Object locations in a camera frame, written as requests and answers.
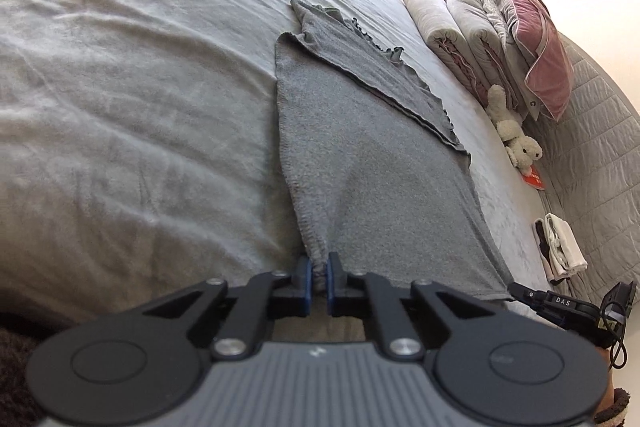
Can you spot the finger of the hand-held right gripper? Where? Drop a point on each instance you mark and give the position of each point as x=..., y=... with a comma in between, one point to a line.
x=527, y=294

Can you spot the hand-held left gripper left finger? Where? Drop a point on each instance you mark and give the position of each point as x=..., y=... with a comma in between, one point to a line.
x=305, y=287

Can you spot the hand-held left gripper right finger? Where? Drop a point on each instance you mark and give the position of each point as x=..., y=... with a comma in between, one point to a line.
x=334, y=287

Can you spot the grey ruffled knit top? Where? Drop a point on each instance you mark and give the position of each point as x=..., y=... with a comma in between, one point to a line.
x=360, y=157

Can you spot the person's right forearm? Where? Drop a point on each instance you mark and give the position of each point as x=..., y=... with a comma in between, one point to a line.
x=612, y=407

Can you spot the folded black garment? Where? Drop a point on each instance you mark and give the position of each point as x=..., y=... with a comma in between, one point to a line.
x=541, y=237

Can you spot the folded white garment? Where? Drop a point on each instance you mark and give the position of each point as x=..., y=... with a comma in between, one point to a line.
x=565, y=242

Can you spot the red booklet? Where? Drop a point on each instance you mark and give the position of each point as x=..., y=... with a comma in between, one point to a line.
x=534, y=179

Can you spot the white plush toy dog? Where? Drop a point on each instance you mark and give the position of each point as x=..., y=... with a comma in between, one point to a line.
x=525, y=149

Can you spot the grey quilted headboard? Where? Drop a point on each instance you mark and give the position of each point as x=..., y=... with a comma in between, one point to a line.
x=590, y=147

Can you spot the light grey pillow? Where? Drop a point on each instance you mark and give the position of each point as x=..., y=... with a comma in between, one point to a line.
x=515, y=92

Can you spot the pink velvet pillow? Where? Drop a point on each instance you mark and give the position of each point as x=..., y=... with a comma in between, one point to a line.
x=535, y=37

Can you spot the person's brown fleece clothing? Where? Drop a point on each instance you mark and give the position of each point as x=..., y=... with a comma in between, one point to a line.
x=15, y=357

